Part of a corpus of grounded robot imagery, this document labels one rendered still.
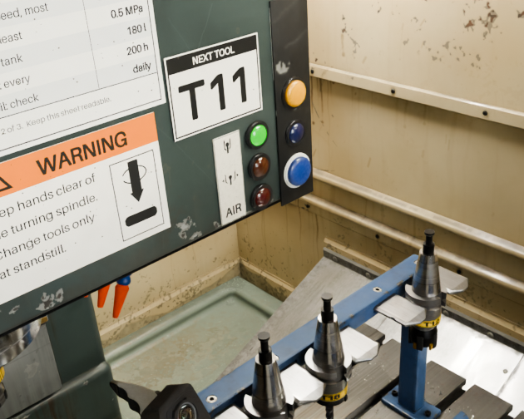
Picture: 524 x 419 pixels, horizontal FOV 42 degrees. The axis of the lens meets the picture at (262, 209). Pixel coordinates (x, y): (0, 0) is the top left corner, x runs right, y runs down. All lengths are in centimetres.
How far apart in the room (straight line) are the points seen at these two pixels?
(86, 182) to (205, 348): 149
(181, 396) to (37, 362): 86
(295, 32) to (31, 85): 25
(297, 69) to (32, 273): 30
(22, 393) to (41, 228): 93
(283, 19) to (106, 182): 21
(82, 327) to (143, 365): 53
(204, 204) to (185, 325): 149
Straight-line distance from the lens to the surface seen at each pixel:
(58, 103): 51
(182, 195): 59
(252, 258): 214
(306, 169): 67
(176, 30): 55
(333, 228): 180
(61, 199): 53
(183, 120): 57
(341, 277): 179
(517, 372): 156
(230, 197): 63
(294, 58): 64
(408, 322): 103
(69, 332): 147
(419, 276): 105
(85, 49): 51
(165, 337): 206
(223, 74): 59
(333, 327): 90
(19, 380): 142
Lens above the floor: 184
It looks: 28 degrees down
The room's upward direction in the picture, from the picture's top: 4 degrees counter-clockwise
